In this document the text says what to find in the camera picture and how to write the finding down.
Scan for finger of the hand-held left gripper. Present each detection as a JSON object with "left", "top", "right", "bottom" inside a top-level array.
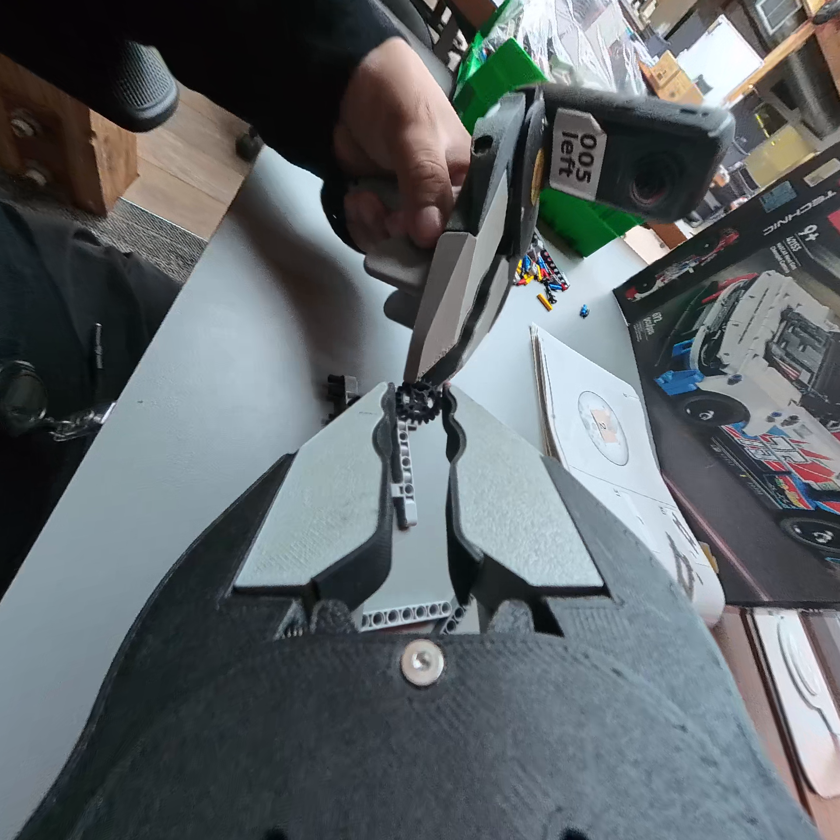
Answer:
[
  {"left": 402, "top": 176, "right": 511, "bottom": 387},
  {"left": 423, "top": 256, "right": 516, "bottom": 388}
]

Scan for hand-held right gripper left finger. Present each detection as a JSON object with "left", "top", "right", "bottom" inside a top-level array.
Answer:
[{"left": 233, "top": 381, "right": 399, "bottom": 596}]

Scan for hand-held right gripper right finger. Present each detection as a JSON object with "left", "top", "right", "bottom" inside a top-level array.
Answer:
[{"left": 443, "top": 384, "right": 606, "bottom": 590}]

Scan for short grey lego beam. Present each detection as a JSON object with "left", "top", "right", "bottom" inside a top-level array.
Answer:
[{"left": 390, "top": 420, "right": 421, "bottom": 530}]

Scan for black lego gear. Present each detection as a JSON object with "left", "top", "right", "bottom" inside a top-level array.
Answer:
[{"left": 395, "top": 382, "right": 438, "bottom": 429}]

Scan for person's left forearm black sleeve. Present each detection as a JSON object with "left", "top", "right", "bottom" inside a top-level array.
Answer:
[{"left": 0, "top": 0, "right": 408, "bottom": 179}]

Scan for pile of loose lego pieces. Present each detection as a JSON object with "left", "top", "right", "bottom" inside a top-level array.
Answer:
[{"left": 514, "top": 244, "right": 570, "bottom": 307}]

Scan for open lego instruction booklet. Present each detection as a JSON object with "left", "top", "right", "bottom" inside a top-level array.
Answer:
[{"left": 529, "top": 322, "right": 727, "bottom": 626}]

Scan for long grey lego beam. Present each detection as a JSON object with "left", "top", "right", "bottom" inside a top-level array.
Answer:
[{"left": 360, "top": 602, "right": 458, "bottom": 634}]

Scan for black lego set box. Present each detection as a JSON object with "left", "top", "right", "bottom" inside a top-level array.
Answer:
[{"left": 612, "top": 141, "right": 840, "bottom": 609}]

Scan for person's left hand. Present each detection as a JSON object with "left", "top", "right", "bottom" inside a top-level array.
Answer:
[{"left": 333, "top": 36, "right": 473, "bottom": 250}]

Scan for cardboard box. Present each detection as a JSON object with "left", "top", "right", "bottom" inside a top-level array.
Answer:
[{"left": 645, "top": 48, "right": 704, "bottom": 104}]

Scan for clear plastic bags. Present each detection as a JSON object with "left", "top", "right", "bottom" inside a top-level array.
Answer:
[{"left": 517, "top": 0, "right": 652, "bottom": 94}]

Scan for green plastic bin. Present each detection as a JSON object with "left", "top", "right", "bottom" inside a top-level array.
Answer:
[{"left": 451, "top": 36, "right": 648, "bottom": 258}]

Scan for person's legs dark trousers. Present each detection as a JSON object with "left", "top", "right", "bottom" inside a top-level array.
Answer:
[{"left": 0, "top": 199, "right": 183, "bottom": 595}]

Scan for white instruction booklet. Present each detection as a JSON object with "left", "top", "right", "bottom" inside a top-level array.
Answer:
[{"left": 740, "top": 605, "right": 840, "bottom": 800}]

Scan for wooden table leg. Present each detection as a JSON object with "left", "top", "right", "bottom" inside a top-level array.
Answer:
[{"left": 0, "top": 51, "right": 140, "bottom": 215}]

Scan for key ring with carabiner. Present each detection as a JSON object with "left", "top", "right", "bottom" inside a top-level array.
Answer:
[{"left": 0, "top": 360, "right": 118, "bottom": 442}]

